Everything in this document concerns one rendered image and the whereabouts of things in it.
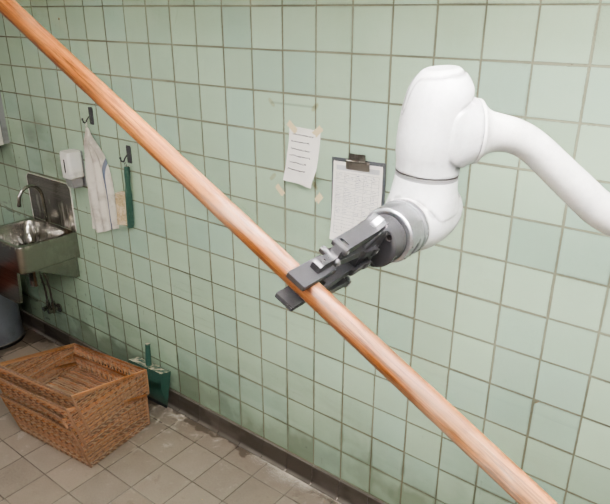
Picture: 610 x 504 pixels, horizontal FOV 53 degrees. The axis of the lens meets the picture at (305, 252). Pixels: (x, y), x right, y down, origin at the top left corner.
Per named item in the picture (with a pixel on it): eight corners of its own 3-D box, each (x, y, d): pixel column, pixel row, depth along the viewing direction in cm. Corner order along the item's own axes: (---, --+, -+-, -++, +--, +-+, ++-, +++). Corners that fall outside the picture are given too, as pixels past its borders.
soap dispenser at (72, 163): (87, 186, 331) (82, 150, 324) (72, 190, 324) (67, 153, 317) (77, 183, 336) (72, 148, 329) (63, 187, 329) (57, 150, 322)
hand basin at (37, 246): (91, 327, 376) (69, 184, 341) (37, 351, 349) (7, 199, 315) (49, 306, 402) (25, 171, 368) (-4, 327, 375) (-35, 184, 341)
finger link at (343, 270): (353, 241, 89) (350, 248, 90) (303, 275, 82) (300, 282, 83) (373, 259, 87) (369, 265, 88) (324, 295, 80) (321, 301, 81)
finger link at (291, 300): (309, 273, 81) (307, 277, 82) (276, 292, 76) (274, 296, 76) (325, 288, 80) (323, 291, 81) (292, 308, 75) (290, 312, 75)
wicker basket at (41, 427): (79, 479, 289) (70, 431, 279) (6, 438, 316) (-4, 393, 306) (152, 423, 327) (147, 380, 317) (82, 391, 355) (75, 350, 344)
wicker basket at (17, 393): (74, 460, 283) (65, 411, 273) (0, 420, 310) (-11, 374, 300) (149, 405, 322) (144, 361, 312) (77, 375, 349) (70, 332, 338)
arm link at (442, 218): (370, 247, 101) (379, 171, 96) (413, 222, 113) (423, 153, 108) (429, 266, 96) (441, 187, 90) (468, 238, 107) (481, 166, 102)
